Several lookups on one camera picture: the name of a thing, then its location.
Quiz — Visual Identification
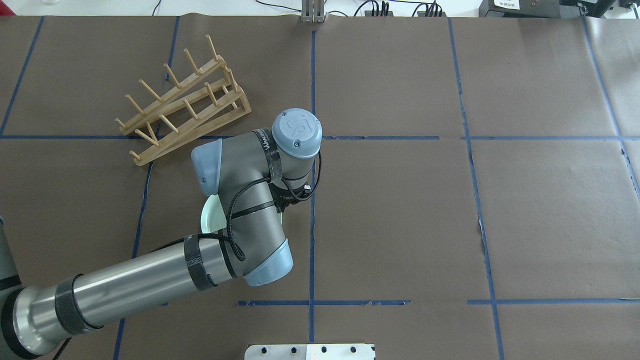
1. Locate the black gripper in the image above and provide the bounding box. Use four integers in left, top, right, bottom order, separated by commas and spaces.
272, 179, 313, 207

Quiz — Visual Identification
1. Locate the light green plate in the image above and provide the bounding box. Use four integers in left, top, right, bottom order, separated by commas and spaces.
198, 194, 287, 242

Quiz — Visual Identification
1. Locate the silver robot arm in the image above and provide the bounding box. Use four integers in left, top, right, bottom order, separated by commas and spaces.
1, 108, 323, 360

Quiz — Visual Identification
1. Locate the wooden plate rack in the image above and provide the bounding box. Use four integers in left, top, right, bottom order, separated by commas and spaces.
114, 34, 252, 167

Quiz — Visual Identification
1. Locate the upper orange black adapter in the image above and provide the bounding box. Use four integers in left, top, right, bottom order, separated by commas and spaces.
358, 0, 393, 18

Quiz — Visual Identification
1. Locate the orange black adapter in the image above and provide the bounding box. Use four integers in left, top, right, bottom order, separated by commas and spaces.
412, 1, 446, 18
358, 0, 393, 18

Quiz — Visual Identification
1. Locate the lower orange black adapter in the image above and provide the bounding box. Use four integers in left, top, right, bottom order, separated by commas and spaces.
412, 1, 446, 18

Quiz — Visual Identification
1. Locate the black computer box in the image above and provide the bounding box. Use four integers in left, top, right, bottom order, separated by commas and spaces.
478, 0, 582, 19

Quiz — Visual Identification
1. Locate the aluminium frame post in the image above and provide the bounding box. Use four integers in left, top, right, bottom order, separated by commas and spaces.
301, 0, 327, 24

